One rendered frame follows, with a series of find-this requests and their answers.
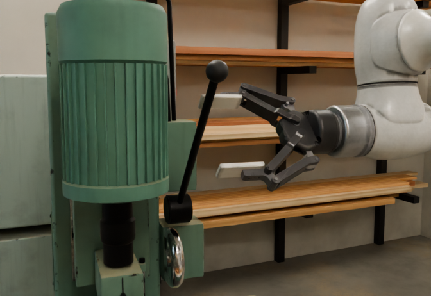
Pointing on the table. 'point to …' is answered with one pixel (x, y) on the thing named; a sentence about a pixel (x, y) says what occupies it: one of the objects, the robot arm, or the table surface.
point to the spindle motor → (113, 100)
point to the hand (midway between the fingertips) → (215, 134)
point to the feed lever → (212, 70)
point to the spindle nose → (117, 234)
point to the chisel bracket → (118, 278)
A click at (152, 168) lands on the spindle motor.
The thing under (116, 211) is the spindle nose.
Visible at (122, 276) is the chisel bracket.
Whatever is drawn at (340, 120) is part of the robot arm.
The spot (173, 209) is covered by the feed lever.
